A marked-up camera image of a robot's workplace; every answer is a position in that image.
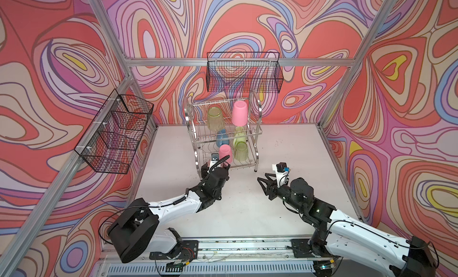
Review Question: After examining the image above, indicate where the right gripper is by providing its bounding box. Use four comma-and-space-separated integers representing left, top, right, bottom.
257, 173, 305, 213

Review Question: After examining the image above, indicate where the pink plastic cup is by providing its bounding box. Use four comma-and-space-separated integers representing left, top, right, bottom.
219, 144, 233, 164
231, 101, 248, 127

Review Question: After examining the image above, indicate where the green transparent cup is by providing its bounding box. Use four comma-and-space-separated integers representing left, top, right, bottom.
207, 106, 225, 132
234, 141, 249, 162

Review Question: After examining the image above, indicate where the blue ceramic mug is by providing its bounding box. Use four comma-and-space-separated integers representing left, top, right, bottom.
216, 129, 230, 148

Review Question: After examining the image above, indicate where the light green ceramic mug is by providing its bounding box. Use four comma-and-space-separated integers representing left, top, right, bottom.
233, 126, 247, 146

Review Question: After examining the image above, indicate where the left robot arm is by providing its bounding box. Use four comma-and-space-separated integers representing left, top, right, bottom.
107, 156, 231, 263

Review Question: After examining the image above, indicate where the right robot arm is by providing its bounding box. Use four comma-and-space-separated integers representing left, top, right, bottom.
257, 173, 438, 277

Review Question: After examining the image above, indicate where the steel two-tier dish rack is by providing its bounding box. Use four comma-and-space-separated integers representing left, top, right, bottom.
184, 91, 263, 179

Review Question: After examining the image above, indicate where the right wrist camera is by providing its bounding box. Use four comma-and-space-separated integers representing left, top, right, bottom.
272, 162, 290, 188

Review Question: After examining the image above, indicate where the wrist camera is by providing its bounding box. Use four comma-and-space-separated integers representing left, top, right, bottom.
208, 153, 219, 167
272, 162, 290, 188

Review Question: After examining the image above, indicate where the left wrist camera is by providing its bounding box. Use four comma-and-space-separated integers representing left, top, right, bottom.
208, 153, 219, 167

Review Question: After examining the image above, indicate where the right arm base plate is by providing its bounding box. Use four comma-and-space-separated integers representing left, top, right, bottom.
286, 239, 340, 259

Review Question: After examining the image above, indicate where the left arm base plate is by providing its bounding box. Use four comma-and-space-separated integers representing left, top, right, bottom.
149, 240, 199, 262

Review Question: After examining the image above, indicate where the black wire basket back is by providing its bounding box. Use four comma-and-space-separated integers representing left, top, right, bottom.
206, 51, 284, 94

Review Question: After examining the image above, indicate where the black wire basket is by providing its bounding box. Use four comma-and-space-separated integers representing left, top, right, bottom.
206, 51, 284, 94
74, 90, 154, 174

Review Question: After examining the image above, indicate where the black wire basket left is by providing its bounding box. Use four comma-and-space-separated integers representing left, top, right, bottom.
74, 90, 154, 174

